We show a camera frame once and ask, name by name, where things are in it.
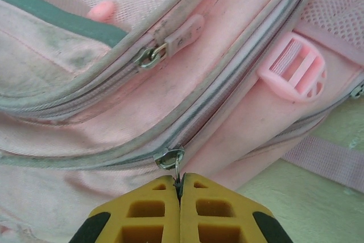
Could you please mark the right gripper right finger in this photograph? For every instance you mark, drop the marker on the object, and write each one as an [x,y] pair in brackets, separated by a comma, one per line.
[221,220]

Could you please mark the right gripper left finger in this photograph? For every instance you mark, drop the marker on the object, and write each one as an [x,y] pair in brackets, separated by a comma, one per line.
[136,220]

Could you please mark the pink student backpack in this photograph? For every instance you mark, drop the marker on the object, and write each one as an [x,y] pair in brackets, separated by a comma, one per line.
[113,129]

